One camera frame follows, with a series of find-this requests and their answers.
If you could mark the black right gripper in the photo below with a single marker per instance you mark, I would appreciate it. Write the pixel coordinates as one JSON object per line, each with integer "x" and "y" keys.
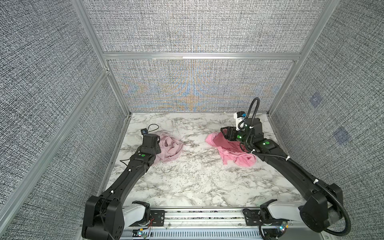
{"x": 231, "y": 131}

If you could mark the pale pink cloth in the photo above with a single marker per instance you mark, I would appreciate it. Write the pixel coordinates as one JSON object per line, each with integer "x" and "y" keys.
{"x": 171, "y": 149}

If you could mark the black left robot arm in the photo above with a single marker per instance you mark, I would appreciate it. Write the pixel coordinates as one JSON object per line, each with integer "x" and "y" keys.
{"x": 126, "y": 186}

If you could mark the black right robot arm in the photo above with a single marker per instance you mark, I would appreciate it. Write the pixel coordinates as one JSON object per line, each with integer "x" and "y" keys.
{"x": 323, "y": 207}

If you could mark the dark red cloth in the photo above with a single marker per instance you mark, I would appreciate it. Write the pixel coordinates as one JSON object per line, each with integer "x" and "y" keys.
{"x": 228, "y": 145}

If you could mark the bright pink cloth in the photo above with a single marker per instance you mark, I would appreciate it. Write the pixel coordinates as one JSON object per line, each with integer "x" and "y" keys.
{"x": 239, "y": 159}

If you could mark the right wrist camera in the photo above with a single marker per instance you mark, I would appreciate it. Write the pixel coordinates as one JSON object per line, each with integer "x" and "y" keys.
{"x": 239, "y": 118}

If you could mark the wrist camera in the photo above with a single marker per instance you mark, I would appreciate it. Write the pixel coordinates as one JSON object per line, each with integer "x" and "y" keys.
{"x": 239, "y": 118}
{"x": 144, "y": 132}

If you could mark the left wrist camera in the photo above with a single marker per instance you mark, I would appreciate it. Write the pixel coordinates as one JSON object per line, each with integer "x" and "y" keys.
{"x": 144, "y": 132}

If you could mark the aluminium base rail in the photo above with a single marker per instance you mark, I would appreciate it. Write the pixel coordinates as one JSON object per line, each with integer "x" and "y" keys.
{"x": 140, "y": 222}

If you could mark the aluminium horizontal frame bar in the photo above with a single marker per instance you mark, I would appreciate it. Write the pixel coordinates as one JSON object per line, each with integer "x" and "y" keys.
{"x": 200, "y": 56}

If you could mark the aluminium frame post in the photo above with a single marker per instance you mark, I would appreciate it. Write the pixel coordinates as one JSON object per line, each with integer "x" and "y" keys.
{"x": 321, "y": 22}
{"x": 89, "y": 29}

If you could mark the left aluminium frame post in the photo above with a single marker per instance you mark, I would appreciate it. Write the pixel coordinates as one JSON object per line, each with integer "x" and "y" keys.
{"x": 89, "y": 29}

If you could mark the left diagonal frame bar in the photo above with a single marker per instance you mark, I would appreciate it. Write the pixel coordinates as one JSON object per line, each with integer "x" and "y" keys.
{"x": 22, "y": 191}

